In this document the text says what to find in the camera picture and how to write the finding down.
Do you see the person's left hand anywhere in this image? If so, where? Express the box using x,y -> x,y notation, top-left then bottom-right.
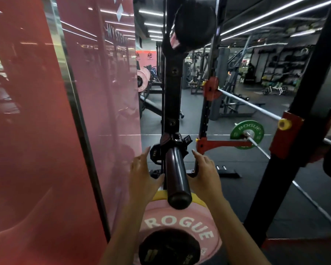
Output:
129,146 -> 166,205

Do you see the person's right hand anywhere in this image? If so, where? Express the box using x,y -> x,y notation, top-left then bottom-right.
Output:
188,149 -> 225,205

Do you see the yellow weight plate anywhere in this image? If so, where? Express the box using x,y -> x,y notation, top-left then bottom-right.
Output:
151,190 -> 208,209

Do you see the person's left forearm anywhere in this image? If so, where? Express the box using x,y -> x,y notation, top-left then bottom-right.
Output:
99,197 -> 155,265

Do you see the person's right forearm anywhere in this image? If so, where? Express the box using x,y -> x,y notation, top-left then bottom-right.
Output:
207,197 -> 271,265

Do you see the black barbell sleeve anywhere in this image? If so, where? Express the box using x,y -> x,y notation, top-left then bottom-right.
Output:
165,147 -> 193,210

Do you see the small black weight plate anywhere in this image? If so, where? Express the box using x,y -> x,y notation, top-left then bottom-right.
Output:
150,144 -> 164,165

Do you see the pink bumper plate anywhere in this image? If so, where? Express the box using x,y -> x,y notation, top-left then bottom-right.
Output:
133,200 -> 223,265

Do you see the black barbell collar clamp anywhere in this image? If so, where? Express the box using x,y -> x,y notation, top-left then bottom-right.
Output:
159,132 -> 193,157

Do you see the green weight plate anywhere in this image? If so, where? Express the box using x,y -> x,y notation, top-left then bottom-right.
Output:
230,120 -> 265,150

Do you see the red hook on rack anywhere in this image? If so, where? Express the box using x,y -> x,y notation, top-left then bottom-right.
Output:
202,76 -> 223,101

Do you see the black rack upright with holes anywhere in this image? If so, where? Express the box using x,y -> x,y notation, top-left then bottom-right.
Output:
161,0 -> 188,191

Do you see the silver barbell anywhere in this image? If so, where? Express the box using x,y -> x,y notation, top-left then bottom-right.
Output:
217,88 -> 282,121

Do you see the red hook with yellow knob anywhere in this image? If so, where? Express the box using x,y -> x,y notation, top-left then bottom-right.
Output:
269,108 -> 331,164

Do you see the pink plate on rack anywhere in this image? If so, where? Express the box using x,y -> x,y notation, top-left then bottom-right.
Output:
136,67 -> 152,93

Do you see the grey gym machine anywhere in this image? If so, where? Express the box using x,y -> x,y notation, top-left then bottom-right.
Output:
209,36 -> 266,121

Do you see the thick black rack upright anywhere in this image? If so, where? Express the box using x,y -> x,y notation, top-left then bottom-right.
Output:
242,0 -> 331,247

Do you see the red rack base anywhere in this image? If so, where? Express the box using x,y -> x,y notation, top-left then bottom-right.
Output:
261,237 -> 331,249

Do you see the shelf with gym gear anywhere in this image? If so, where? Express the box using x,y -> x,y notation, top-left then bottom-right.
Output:
261,46 -> 315,93

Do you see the black round weight plate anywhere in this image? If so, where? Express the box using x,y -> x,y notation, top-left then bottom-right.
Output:
170,0 -> 217,52

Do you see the black floor bracket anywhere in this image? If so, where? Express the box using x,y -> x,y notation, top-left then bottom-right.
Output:
215,165 -> 242,179

